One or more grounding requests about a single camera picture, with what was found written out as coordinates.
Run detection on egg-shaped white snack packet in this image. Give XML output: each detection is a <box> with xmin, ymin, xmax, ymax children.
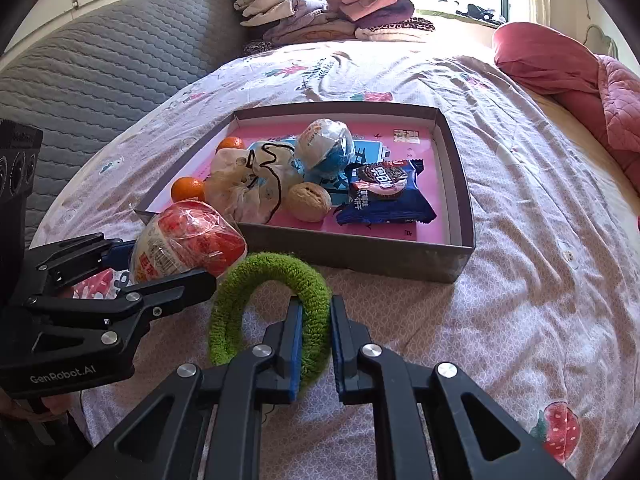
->
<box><xmin>293</xmin><ymin>118</ymin><xmax>355</xmax><ymax>171</ymax></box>
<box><xmin>129</xmin><ymin>200</ymin><xmax>248</xmax><ymax>286</ymax></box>

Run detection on dark clothes heap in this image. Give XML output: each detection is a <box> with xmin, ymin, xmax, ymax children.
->
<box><xmin>452</xmin><ymin>4</ymin><xmax>506</xmax><ymax>23</ymax></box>

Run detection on shallow grey cardboard box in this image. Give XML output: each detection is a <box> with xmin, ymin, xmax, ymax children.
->
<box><xmin>134</xmin><ymin>101</ymin><xmax>476</xmax><ymax>285</ymax></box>

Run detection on pile of folded clothes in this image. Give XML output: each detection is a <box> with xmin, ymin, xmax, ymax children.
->
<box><xmin>222</xmin><ymin>0</ymin><xmax>437</xmax><ymax>53</ymax></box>

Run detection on cream drawstring cloth pouch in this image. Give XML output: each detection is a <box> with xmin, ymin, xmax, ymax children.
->
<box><xmin>204</xmin><ymin>142</ymin><xmax>306</xmax><ymax>223</ymax></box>

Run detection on pink quilted blanket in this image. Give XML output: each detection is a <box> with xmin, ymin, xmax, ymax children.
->
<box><xmin>492</xmin><ymin>21</ymin><xmax>640</xmax><ymax>196</ymax></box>

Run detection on blue cookie packet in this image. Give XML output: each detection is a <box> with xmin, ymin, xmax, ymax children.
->
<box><xmin>334</xmin><ymin>157</ymin><xmax>437</xmax><ymax>226</ymax></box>

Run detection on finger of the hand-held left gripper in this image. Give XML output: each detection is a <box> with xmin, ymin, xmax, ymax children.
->
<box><xmin>27</xmin><ymin>232</ymin><xmax>138</xmax><ymax>287</ymax></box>
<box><xmin>22</xmin><ymin>267</ymin><xmax>219</xmax><ymax>348</ymax></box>

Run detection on grey quilted headboard cover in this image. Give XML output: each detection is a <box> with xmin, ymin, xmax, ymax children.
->
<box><xmin>0</xmin><ymin>0</ymin><xmax>251</xmax><ymax>251</ymax></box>

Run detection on green fuzzy ring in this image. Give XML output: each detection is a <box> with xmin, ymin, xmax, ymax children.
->
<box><xmin>207</xmin><ymin>251</ymin><xmax>333</xmax><ymax>391</ymax></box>

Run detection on strawberry print bedsheet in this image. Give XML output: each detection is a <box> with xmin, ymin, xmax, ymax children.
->
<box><xmin>30</xmin><ymin>40</ymin><xmax>640</xmax><ymax>471</ymax></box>

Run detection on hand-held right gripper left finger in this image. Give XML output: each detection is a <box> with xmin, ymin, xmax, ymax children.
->
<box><xmin>65</xmin><ymin>296</ymin><xmax>306</xmax><ymax>480</ymax></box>

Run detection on brown walnut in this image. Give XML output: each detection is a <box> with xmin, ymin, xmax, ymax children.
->
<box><xmin>285</xmin><ymin>181</ymin><xmax>332</xmax><ymax>223</ymax></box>

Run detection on person's left hand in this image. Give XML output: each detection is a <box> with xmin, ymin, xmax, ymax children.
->
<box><xmin>0</xmin><ymin>390</ymin><xmax>73</xmax><ymax>418</ymax></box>

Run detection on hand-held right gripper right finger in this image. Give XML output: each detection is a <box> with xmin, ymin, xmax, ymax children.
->
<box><xmin>330</xmin><ymin>296</ymin><xmax>576</xmax><ymax>480</ymax></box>

